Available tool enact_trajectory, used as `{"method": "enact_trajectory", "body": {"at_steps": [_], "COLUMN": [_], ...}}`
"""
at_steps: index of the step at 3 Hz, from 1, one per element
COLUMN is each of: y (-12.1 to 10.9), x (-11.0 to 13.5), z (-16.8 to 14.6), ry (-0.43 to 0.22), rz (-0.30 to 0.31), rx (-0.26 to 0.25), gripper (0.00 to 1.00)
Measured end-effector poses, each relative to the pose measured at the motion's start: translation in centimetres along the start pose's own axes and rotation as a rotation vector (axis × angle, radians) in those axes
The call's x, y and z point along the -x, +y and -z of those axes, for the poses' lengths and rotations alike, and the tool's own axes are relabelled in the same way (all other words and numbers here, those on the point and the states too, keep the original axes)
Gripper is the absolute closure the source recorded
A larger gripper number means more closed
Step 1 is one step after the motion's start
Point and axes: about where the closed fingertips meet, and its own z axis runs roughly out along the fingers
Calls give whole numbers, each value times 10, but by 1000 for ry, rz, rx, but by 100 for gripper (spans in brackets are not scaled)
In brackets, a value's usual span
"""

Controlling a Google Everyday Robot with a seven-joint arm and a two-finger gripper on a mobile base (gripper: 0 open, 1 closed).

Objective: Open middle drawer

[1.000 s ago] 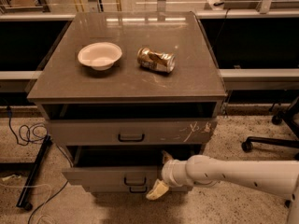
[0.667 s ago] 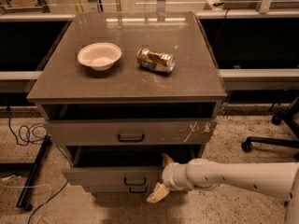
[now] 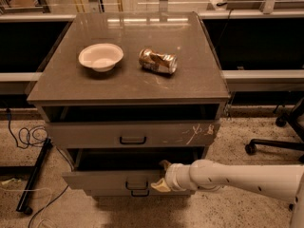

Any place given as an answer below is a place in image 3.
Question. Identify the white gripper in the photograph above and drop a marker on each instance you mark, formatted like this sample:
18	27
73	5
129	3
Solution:
172	176

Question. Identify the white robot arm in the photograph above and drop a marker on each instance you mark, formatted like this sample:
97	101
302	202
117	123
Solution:
282	182

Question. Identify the grey top drawer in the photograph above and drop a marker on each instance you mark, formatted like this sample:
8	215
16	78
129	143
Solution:
133	134

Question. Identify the grey drawer cabinet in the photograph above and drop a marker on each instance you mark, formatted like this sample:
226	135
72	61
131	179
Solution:
68	92

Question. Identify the grey bottom drawer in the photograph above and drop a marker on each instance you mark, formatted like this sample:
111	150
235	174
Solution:
134	193

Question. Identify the grey metal rail frame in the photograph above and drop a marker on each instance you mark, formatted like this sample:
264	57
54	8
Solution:
17	81

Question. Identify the grey drawer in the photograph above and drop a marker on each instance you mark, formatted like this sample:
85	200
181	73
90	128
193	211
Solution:
133	134
134	193
124	168

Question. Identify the black metal stand leg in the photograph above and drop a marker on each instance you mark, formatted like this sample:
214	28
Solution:
23	204

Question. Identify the crushed gold soda can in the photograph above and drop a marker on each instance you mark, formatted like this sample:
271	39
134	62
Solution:
157	62

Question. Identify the black office chair base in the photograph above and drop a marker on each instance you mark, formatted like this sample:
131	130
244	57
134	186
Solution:
291	118

